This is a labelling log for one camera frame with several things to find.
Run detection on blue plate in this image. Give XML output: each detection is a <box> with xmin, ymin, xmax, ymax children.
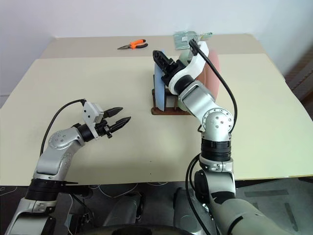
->
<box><xmin>153</xmin><ymin>49</ymin><xmax>168</xmax><ymax>112</ymax></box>

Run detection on brown wooden furniture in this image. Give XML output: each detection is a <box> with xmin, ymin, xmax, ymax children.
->
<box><xmin>284</xmin><ymin>46</ymin><xmax>313</xmax><ymax>101</ymax></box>

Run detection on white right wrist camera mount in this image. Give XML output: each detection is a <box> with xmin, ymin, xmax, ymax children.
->
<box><xmin>168</xmin><ymin>40</ymin><xmax>210</xmax><ymax>93</ymax></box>

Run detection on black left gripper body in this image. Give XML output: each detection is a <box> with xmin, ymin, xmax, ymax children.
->
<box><xmin>94</xmin><ymin>119</ymin><xmax>115</xmax><ymax>140</ymax></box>

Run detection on pink plate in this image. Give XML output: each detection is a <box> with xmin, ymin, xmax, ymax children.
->
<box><xmin>195</xmin><ymin>48</ymin><xmax>222</xmax><ymax>101</ymax></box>

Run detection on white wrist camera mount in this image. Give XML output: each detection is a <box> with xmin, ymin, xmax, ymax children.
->
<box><xmin>82</xmin><ymin>99</ymin><xmax>105</xmax><ymax>141</ymax></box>
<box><xmin>168</xmin><ymin>40</ymin><xmax>210</xmax><ymax>93</ymax></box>

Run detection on black cable bundle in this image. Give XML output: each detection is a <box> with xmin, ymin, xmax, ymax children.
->
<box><xmin>185</xmin><ymin>153</ymin><xmax>221</xmax><ymax>235</ymax></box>

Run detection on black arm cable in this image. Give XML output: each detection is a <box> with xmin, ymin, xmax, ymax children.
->
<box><xmin>40</xmin><ymin>98</ymin><xmax>87</xmax><ymax>157</ymax></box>
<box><xmin>188</xmin><ymin>39</ymin><xmax>239</xmax><ymax>135</ymax></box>

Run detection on thin white cord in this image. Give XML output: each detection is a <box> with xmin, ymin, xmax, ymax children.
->
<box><xmin>89</xmin><ymin>182</ymin><xmax>139</xmax><ymax>199</ymax></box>

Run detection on orange handled pliers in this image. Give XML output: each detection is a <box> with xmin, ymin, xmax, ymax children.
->
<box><xmin>116</xmin><ymin>38</ymin><xmax>149</xmax><ymax>51</ymax></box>

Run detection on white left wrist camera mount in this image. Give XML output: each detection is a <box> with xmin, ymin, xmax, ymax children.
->
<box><xmin>82</xmin><ymin>99</ymin><xmax>105</xmax><ymax>141</ymax></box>

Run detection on brown wooden dish rack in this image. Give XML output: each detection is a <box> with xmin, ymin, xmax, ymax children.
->
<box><xmin>150</xmin><ymin>73</ymin><xmax>197</xmax><ymax>117</ymax></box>

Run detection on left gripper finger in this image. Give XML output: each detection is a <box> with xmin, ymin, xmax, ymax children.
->
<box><xmin>109</xmin><ymin>116</ymin><xmax>132</xmax><ymax>132</ymax></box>
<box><xmin>104</xmin><ymin>106</ymin><xmax>124</xmax><ymax>119</ymax></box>

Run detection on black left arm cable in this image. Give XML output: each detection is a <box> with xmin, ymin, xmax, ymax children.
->
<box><xmin>40</xmin><ymin>98</ymin><xmax>87</xmax><ymax>157</ymax></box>

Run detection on dark grey rounded shape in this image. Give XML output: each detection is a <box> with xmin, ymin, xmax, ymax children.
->
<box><xmin>102</xmin><ymin>191</ymin><xmax>145</xmax><ymax>227</ymax></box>
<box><xmin>173</xmin><ymin>187</ymin><xmax>216</xmax><ymax>234</ymax></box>

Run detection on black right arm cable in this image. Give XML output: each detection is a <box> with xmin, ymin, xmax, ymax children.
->
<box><xmin>188</xmin><ymin>39</ymin><xmax>239</xmax><ymax>135</ymax></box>

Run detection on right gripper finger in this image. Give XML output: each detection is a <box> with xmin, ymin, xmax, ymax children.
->
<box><xmin>163</xmin><ymin>54</ymin><xmax>178</xmax><ymax>67</ymax></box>
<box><xmin>152</xmin><ymin>49</ymin><xmax>170</xmax><ymax>70</ymax></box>

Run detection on clear plastic bag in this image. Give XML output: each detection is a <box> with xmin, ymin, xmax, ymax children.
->
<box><xmin>173</xmin><ymin>31</ymin><xmax>199</xmax><ymax>51</ymax></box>

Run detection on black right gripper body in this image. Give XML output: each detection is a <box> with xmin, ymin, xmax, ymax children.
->
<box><xmin>160</xmin><ymin>61</ymin><xmax>187</xmax><ymax>84</ymax></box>

